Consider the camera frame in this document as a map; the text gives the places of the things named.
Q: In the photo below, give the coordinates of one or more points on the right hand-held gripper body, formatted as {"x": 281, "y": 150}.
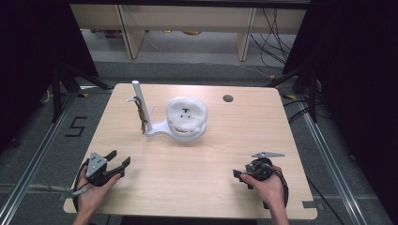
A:
{"x": 261, "y": 170}

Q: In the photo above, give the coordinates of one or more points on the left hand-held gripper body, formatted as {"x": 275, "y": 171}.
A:
{"x": 95, "y": 170}

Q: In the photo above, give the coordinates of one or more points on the white branched holder stand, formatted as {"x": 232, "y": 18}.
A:
{"x": 156, "y": 128}

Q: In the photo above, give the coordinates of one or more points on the white fluffy pouch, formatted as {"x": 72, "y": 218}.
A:
{"x": 186, "y": 114}

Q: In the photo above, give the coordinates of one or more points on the person's right hand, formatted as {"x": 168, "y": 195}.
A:
{"x": 272, "y": 193}

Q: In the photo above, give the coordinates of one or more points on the person's left hand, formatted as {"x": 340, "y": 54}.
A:
{"x": 90, "y": 197}

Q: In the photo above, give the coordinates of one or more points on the grey tape strip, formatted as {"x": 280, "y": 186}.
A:
{"x": 313, "y": 205}

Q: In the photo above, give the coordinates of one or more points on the round grey table grommet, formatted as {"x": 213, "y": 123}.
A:
{"x": 228, "y": 98}

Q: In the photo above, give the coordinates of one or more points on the black metal stand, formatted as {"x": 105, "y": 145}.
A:
{"x": 58, "y": 93}
{"x": 313, "y": 93}

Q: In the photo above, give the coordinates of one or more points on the black curtain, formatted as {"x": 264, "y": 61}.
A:
{"x": 28, "y": 62}
{"x": 359, "y": 93}

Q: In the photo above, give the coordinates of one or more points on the aluminium floor rail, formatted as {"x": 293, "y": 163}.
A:
{"x": 331, "y": 168}
{"x": 34, "y": 159}

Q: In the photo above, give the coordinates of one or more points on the light wooden desk frame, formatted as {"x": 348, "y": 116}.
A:
{"x": 187, "y": 18}

